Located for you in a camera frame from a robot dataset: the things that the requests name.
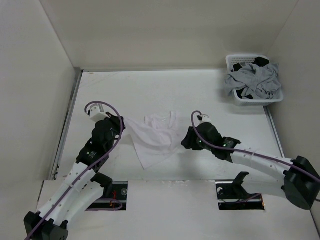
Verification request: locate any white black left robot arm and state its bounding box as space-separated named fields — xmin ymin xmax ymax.
xmin=23 ymin=112 xmax=126 ymax=240

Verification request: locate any white plastic laundry basket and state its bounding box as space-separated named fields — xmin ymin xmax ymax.
xmin=223 ymin=53 xmax=284 ymax=106

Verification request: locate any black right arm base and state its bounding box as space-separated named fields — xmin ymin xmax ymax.
xmin=215 ymin=172 xmax=265 ymax=211

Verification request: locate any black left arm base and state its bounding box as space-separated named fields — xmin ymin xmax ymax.
xmin=87 ymin=181 xmax=128 ymax=212

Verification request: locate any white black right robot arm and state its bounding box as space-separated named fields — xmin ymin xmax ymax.
xmin=181 ymin=122 xmax=320 ymax=210

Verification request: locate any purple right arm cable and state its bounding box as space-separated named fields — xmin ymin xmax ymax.
xmin=191 ymin=110 xmax=320 ymax=203

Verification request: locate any metal table edge rail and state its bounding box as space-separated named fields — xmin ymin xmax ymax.
xmin=47 ymin=67 xmax=84 ymax=181

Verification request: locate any white tank top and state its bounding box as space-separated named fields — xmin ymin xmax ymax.
xmin=124 ymin=111 xmax=188 ymax=170

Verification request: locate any grey tank top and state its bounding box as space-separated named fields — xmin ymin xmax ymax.
xmin=224 ymin=63 xmax=282 ymax=100

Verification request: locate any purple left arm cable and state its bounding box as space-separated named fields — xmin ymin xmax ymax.
xmin=24 ymin=100 xmax=126 ymax=240

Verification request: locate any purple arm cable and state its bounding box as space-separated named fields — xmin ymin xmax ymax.
xmin=191 ymin=110 xmax=320 ymax=203
xmin=24 ymin=100 xmax=126 ymax=240

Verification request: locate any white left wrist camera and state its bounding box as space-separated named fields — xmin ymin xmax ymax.
xmin=87 ymin=103 xmax=108 ymax=123

